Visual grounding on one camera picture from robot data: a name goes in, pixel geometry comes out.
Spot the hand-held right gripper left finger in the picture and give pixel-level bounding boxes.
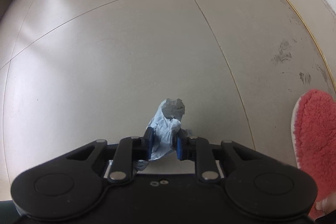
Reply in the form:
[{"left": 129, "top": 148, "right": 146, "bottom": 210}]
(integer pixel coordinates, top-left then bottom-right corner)
[{"left": 66, "top": 126, "right": 155, "bottom": 185}]

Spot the person's bare foot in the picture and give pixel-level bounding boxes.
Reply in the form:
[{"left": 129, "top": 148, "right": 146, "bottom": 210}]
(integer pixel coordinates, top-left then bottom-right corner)
[{"left": 314, "top": 198, "right": 336, "bottom": 218}]

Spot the grey plastic bag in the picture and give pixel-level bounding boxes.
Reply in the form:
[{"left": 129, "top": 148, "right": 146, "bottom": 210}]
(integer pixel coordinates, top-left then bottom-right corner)
[{"left": 134, "top": 98, "right": 193, "bottom": 172}]

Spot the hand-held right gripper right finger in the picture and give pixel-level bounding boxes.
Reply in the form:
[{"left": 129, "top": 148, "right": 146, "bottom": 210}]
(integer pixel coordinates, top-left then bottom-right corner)
[{"left": 175, "top": 132, "right": 260, "bottom": 184}]

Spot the pink fuzzy slipper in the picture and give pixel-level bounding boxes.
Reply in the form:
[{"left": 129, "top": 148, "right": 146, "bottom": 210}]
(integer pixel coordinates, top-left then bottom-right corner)
[{"left": 291, "top": 89, "right": 336, "bottom": 219}]

